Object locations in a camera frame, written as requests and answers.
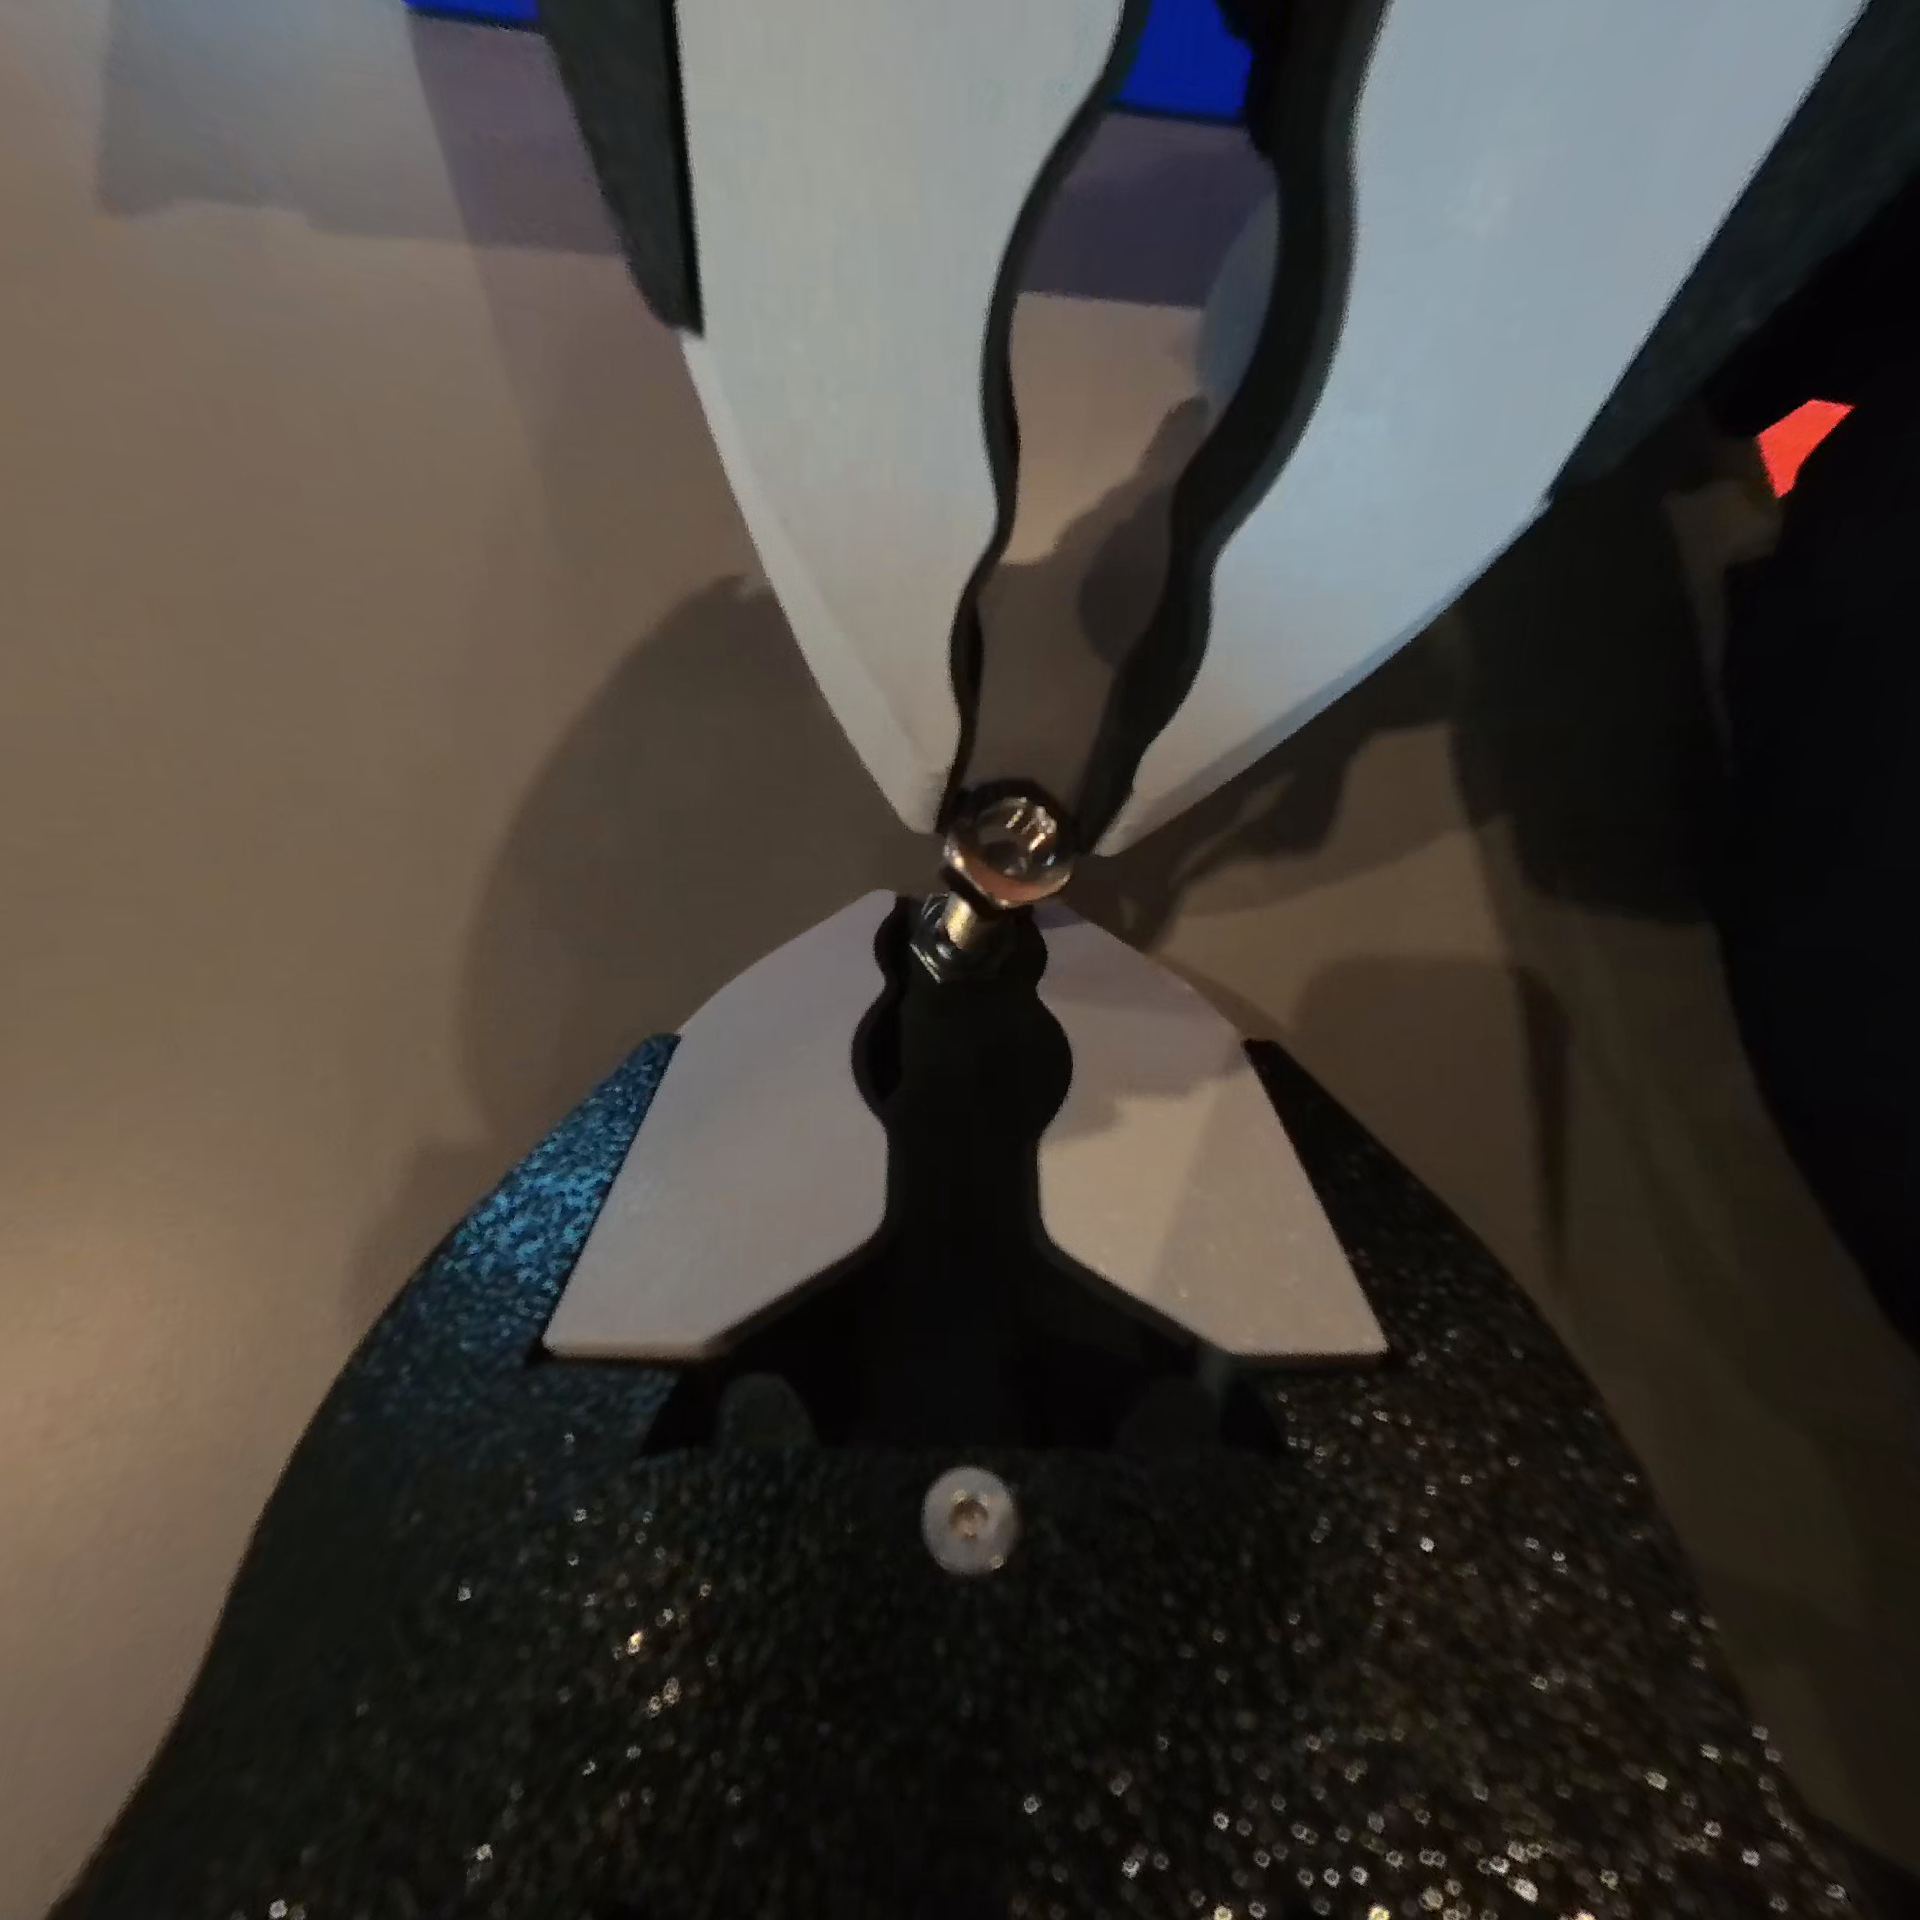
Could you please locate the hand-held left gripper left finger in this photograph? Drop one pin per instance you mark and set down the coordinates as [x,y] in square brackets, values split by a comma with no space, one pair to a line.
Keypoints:
[704,1185]

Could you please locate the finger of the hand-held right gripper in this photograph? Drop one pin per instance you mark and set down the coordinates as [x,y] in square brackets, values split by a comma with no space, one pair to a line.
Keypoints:
[838,299]
[1470,299]

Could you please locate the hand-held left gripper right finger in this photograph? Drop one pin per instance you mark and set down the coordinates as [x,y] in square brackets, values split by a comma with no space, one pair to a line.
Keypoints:
[1185,1185]

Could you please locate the silver metal bolt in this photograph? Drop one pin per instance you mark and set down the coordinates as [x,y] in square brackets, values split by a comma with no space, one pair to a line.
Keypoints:
[960,933]

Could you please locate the small red label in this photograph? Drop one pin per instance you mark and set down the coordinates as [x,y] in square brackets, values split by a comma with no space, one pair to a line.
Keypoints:
[1798,445]

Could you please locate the blue mat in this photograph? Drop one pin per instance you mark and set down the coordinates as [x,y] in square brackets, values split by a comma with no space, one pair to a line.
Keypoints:
[1185,52]

